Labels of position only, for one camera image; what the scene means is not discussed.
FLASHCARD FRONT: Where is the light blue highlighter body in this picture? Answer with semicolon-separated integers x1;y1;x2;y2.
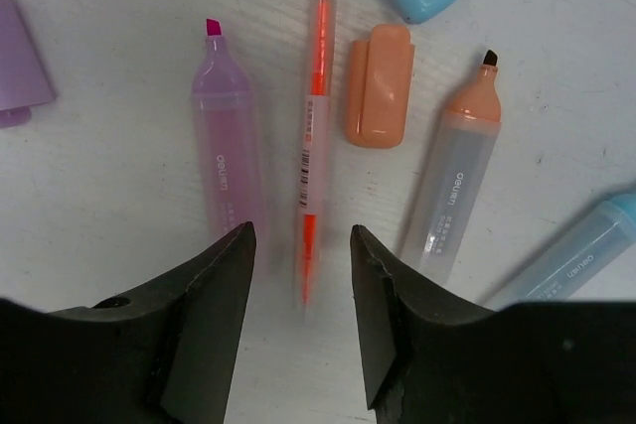
484;193;635;310

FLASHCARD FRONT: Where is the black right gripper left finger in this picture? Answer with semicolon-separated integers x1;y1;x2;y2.
1;223;256;423

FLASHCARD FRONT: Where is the purple highlighter body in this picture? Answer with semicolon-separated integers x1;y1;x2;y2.
191;18;268;271

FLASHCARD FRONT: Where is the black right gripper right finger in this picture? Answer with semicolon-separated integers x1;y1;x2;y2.
350;225;635;423

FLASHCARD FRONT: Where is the thin orange highlighter pen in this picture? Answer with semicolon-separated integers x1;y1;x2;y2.
295;0;336;308

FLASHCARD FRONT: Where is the purple highlighter cap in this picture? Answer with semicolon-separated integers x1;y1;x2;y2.
1;0;56;129

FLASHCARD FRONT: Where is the orange highlighter cap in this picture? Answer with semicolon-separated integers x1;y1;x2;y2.
344;24;414;149

